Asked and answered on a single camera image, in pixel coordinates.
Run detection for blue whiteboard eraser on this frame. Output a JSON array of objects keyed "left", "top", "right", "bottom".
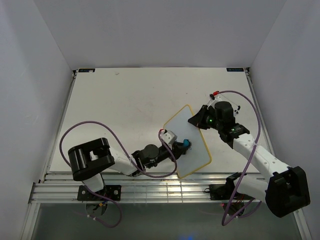
[{"left": 182, "top": 139, "right": 191, "bottom": 148}]

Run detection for wire whiteboard stand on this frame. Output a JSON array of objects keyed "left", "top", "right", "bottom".
[{"left": 218, "top": 94, "right": 241, "bottom": 117}]

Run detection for right blue corner label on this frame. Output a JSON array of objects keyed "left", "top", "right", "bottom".
[{"left": 226, "top": 67, "right": 245, "bottom": 72}]

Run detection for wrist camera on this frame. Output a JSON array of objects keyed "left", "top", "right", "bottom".
[
  {"left": 159, "top": 129, "right": 178, "bottom": 149},
  {"left": 207, "top": 91, "right": 223, "bottom": 107}
]

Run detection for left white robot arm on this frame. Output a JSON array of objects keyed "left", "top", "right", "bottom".
[{"left": 68, "top": 137, "right": 192, "bottom": 200}]

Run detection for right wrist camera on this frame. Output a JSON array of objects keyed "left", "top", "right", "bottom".
[{"left": 207, "top": 91, "right": 223, "bottom": 107}]

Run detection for blue corner label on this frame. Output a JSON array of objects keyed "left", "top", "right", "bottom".
[
  {"left": 226, "top": 67, "right": 245, "bottom": 72},
  {"left": 77, "top": 68, "right": 96, "bottom": 73}
]

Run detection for yellow framed small whiteboard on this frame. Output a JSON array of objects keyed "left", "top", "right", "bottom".
[{"left": 163, "top": 104, "right": 212, "bottom": 179}]

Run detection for aluminium frame rails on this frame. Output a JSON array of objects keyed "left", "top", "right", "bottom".
[{"left": 21, "top": 67, "right": 311, "bottom": 240}]

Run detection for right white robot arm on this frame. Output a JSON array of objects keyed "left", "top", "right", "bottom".
[{"left": 188, "top": 101, "right": 311, "bottom": 218}]

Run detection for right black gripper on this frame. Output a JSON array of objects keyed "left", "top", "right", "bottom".
[{"left": 187, "top": 104, "right": 222, "bottom": 131}]

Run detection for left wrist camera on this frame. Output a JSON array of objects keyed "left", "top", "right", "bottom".
[{"left": 159, "top": 129, "right": 178, "bottom": 149}]

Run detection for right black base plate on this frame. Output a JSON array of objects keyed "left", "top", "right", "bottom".
[{"left": 203, "top": 184, "right": 251, "bottom": 200}]

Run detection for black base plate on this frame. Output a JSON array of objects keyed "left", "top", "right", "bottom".
[
  {"left": 76, "top": 185, "right": 122, "bottom": 201},
  {"left": 203, "top": 184, "right": 251, "bottom": 200}
]

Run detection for left blue corner label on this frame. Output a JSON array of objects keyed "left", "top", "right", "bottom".
[{"left": 77, "top": 68, "right": 96, "bottom": 73}]

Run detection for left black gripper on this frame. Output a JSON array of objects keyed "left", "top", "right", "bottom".
[{"left": 145, "top": 140, "right": 187, "bottom": 169}]

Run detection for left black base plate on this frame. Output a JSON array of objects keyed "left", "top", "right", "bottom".
[{"left": 76, "top": 185, "right": 122, "bottom": 201}]

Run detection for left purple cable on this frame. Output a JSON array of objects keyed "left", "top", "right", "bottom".
[{"left": 59, "top": 120, "right": 179, "bottom": 228}]

